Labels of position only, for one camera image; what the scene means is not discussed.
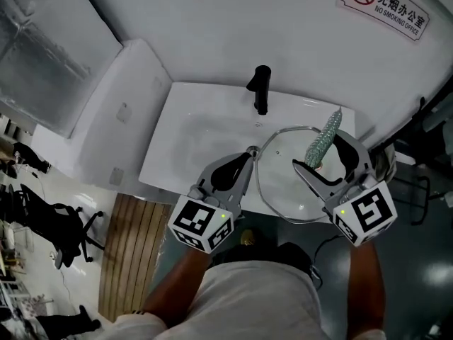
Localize black faucet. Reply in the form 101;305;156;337
246;64;273;115

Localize glass pot lid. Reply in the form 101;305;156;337
254;125;343;224

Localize black office chair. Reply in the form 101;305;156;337
19;184;105;269

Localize white red wall sign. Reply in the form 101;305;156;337
336;0;431;44

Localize person's right forearm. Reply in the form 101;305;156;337
348;241;386;336

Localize person's black trousers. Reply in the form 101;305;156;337
212;242;314;279

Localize black metal rack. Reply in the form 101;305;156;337
389;93;453;226

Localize wooden slatted platform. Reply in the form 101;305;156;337
98;193;173;322

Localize frosted glass panel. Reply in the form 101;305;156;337
0;0;124;140

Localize person's white shirt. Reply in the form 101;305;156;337
88;260;389;340

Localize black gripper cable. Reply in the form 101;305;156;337
311;234;340;292

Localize gold shoe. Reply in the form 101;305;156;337
240;228;261;246

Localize person's left forearm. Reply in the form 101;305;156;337
141;248;213;329

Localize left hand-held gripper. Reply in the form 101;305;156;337
166;151;256;254

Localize grey towel on rack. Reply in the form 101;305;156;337
369;142;397;183

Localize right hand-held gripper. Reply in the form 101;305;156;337
292;134;398;247

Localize white ceramic sink basin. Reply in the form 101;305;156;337
138;81;357;222

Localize green scrubbing sponge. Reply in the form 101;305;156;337
304;106;343;168

